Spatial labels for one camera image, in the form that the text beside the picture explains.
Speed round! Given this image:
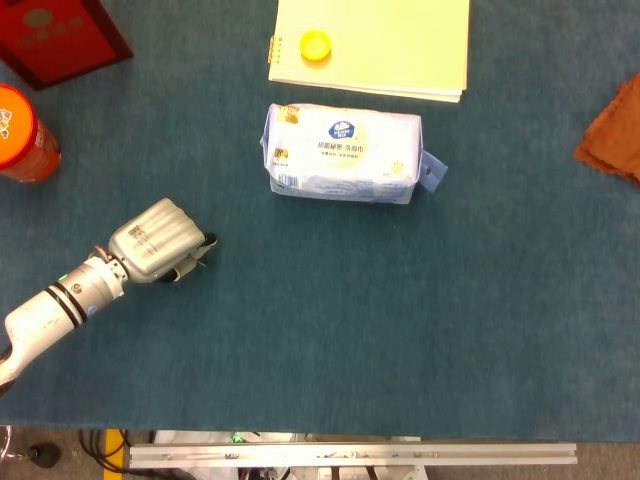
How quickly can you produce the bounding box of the brown orange folded cloth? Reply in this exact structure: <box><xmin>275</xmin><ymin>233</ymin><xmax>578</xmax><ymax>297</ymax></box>
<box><xmin>572</xmin><ymin>71</ymin><xmax>640</xmax><ymax>189</ymax></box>

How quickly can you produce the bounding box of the blue tissue pack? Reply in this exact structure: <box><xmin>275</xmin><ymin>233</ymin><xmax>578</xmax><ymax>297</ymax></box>
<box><xmin>259</xmin><ymin>102</ymin><xmax>450</xmax><ymax>206</ymax></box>

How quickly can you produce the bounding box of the black cable bundle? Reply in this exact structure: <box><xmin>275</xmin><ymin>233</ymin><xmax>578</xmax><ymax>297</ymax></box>
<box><xmin>77</xmin><ymin>428</ymin><xmax>132</xmax><ymax>474</ymax></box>

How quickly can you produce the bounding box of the red certificate box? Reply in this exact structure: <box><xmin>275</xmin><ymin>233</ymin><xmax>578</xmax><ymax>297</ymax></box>
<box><xmin>0</xmin><ymin>0</ymin><xmax>135</xmax><ymax>92</ymax></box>

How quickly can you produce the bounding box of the aluminium profile rail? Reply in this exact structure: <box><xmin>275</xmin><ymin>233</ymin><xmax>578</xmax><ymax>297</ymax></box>
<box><xmin>128</xmin><ymin>442</ymin><xmax>579</xmax><ymax>470</ymax></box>

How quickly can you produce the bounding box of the orange snack canister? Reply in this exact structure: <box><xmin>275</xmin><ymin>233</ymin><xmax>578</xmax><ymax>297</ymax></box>
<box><xmin>0</xmin><ymin>83</ymin><xmax>62</xmax><ymax>185</ymax></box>

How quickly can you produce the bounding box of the yellow bottle cap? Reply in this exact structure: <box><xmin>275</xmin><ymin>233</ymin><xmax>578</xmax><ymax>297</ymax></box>
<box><xmin>299</xmin><ymin>30</ymin><xmax>333</xmax><ymax>63</ymax></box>

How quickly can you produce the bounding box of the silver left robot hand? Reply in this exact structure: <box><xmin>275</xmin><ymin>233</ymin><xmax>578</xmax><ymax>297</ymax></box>
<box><xmin>107</xmin><ymin>197</ymin><xmax>219</xmax><ymax>285</ymax></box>

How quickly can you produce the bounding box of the cream spiral notebook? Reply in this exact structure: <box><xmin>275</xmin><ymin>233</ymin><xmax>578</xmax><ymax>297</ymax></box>
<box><xmin>267</xmin><ymin>0</ymin><xmax>472</xmax><ymax>105</ymax></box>

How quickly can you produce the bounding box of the black round knob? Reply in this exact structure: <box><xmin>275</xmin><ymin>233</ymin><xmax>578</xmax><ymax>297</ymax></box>
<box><xmin>27</xmin><ymin>442</ymin><xmax>62</xmax><ymax>469</ymax></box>

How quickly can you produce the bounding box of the teal felt table cover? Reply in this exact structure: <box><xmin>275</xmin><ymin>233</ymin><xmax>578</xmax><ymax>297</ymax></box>
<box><xmin>0</xmin><ymin>0</ymin><xmax>640</xmax><ymax>444</ymax></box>

